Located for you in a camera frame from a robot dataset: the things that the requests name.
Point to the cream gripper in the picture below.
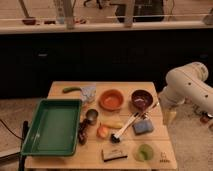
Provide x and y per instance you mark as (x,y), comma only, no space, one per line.
(169,114)

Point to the dark maroon bowl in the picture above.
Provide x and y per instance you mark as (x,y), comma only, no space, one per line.
(141,99)

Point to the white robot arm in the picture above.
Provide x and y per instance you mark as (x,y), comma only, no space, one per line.
(186,82)

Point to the green plastic tray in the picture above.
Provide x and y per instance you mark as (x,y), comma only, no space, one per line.
(54,128)

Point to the white fork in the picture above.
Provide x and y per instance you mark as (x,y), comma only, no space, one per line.
(146,112)

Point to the blue sponge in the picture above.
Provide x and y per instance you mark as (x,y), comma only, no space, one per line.
(143,126)

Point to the green translucent cup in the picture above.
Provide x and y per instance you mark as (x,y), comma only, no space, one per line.
(144,153)

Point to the yellow banana toy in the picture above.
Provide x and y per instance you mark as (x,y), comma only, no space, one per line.
(113,124)

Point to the orange bowl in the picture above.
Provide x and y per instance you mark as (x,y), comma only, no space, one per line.
(111,100)

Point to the wooden block with black base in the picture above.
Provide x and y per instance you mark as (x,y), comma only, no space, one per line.
(113,154)

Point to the small metal cup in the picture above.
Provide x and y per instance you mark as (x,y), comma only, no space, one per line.
(91,116)

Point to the clear plastic cup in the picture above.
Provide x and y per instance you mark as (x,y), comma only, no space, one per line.
(88,93)

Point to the dark brown bottle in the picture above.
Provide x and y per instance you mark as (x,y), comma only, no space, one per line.
(82,132)

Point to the green cucumber toy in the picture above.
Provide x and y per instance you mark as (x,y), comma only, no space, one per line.
(70,89)

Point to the white handled dish brush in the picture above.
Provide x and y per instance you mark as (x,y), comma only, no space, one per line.
(115,138)

